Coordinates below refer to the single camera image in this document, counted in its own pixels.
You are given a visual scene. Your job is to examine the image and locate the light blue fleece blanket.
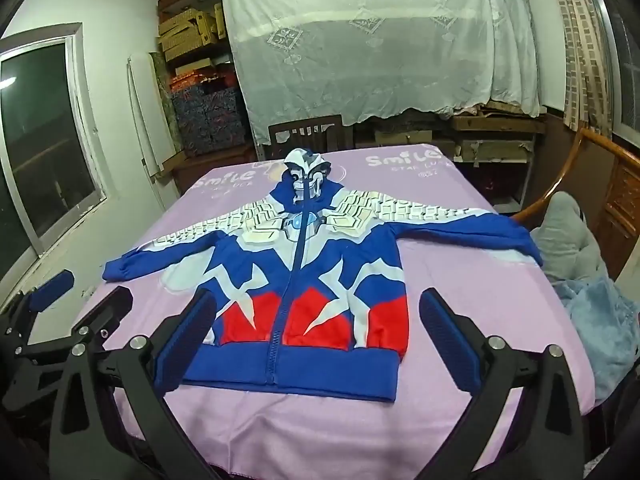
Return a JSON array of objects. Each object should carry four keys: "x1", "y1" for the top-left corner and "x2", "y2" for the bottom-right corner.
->
[{"x1": 555, "y1": 272, "x2": 640, "y2": 401}]

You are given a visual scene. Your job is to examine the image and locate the dark wooden chair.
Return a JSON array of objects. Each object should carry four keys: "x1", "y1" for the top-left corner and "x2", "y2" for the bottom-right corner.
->
[{"x1": 267, "y1": 115, "x2": 353, "y2": 161}]

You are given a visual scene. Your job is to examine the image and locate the white lace cloth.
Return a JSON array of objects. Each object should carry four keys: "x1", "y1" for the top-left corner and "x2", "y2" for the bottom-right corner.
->
[{"x1": 212, "y1": 0, "x2": 543, "y2": 146}]

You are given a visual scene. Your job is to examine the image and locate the rattan wooden chair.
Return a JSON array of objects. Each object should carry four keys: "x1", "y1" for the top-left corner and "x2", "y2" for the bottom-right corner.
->
[{"x1": 510, "y1": 127, "x2": 640, "y2": 223}]

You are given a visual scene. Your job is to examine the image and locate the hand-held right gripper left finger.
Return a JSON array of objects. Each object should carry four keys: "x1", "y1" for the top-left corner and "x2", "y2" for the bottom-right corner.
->
[{"x1": 49, "y1": 287, "x2": 221, "y2": 480}]

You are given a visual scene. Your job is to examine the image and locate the white leaning boards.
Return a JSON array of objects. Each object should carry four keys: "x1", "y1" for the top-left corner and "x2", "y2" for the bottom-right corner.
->
[{"x1": 125, "y1": 52, "x2": 173, "y2": 181}]

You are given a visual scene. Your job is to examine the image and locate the blue printed zip hoodie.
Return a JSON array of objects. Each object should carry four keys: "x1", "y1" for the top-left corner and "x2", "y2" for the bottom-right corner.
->
[{"x1": 102, "y1": 147, "x2": 543, "y2": 403}]

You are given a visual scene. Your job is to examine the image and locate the brown low wooden cabinet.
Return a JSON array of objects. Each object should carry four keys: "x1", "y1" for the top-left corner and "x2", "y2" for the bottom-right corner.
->
[{"x1": 170, "y1": 145, "x2": 261, "y2": 196}]

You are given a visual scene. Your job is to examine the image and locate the aluminium sliding window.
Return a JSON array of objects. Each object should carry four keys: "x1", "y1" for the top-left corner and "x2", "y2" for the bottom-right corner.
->
[{"x1": 0, "y1": 22, "x2": 108, "y2": 261}]

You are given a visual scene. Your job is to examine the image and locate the purple printed blanket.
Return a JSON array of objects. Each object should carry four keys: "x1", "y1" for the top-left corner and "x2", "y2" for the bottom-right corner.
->
[{"x1": 30, "y1": 149, "x2": 598, "y2": 480}]

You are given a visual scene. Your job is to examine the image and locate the green patterned panel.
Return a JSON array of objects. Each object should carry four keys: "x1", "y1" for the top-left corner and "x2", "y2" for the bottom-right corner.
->
[{"x1": 154, "y1": 50, "x2": 183, "y2": 161}]

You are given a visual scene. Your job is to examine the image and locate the stack of dark patterned boxes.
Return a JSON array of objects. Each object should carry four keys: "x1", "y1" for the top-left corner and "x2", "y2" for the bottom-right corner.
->
[{"x1": 170, "y1": 72, "x2": 253, "y2": 158}]

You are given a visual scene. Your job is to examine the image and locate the carved wooden cabinet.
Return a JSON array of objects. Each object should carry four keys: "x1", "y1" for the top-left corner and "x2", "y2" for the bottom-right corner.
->
[{"x1": 595, "y1": 150, "x2": 640, "y2": 281}]

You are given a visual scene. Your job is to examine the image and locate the old wooden desk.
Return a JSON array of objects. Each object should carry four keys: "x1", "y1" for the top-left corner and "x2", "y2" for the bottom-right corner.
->
[{"x1": 357, "y1": 102, "x2": 548, "y2": 213}]

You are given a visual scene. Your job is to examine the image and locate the beige patterned curtain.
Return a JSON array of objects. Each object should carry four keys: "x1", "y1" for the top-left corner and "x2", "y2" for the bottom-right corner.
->
[{"x1": 545, "y1": 0, "x2": 616, "y2": 128}]

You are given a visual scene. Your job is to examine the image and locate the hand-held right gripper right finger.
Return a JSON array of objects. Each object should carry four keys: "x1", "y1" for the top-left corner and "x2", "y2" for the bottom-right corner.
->
[{"x1": 419, "y1": 287, "x2": 598, "y2": 480}]

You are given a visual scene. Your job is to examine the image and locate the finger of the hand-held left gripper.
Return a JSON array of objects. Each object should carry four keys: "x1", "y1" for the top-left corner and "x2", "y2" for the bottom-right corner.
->
[
  {"x1": 0, "y1": 269, "x2": 76, "y2": 366},
  {"x1": 22, "y1": 286, "x2": 135, "y2": 367}
]

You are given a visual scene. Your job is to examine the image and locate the stack of yellow cardboard boxes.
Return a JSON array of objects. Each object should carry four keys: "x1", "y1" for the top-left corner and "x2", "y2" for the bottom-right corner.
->
[{"x1": 157, "y1": 0, "x2": 231, "y2": 63}]

